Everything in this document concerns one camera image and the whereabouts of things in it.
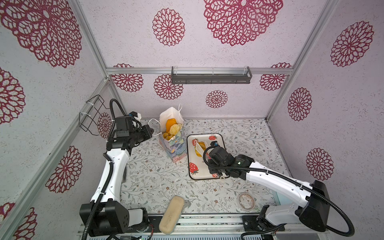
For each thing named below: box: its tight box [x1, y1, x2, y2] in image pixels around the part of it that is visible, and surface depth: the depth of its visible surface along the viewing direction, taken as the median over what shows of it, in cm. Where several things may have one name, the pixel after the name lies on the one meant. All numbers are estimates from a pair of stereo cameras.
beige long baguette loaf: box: [159, 196, 185, 235], surface depth 75 cm
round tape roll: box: [237, 192, 256, 212], surface depth 83 cm
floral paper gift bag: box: [159, 106, 187, 163], surface depth 93 cm
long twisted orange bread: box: [165, 118, 177, 133], surface depth 99 cm
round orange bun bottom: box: [169, 123, 183, 135], surface depth 92 cm
